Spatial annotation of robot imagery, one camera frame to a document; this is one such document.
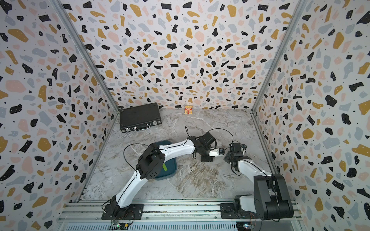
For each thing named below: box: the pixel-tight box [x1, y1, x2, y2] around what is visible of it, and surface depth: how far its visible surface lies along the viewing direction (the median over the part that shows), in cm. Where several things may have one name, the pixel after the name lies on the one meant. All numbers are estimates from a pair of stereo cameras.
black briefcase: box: [119, 102, 162, 134], surface depth 112 cm
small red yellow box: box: [184, 105, 194, 115], surface depth 123 cm
